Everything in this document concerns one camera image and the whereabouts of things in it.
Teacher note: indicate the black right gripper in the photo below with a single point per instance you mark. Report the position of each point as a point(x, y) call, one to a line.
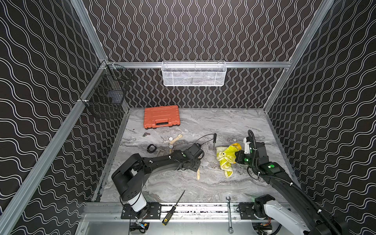
point(239, 154)

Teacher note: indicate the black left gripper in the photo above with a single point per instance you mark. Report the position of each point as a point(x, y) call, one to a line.
point(198, 152)

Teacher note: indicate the yellow green white towel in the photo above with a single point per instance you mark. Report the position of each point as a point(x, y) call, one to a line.
point(226, 158)

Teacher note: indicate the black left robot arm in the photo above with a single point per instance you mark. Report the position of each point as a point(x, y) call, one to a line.
point(130, 178)

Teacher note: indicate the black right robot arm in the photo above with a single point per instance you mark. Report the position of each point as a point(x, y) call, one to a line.
point(308, 219)

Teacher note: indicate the red plastic tool case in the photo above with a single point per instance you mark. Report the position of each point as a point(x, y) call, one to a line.
point(163, 116)

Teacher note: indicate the black yellow screwdriver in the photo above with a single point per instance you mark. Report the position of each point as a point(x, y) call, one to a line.
point(170, 213)

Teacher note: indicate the silver combination wrench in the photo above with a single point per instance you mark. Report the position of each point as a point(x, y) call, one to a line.
point(230, 228)

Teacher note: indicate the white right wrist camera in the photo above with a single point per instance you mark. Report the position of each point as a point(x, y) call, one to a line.
point(247, 145)

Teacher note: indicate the black wire basket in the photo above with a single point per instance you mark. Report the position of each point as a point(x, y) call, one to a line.
point(107, 100)

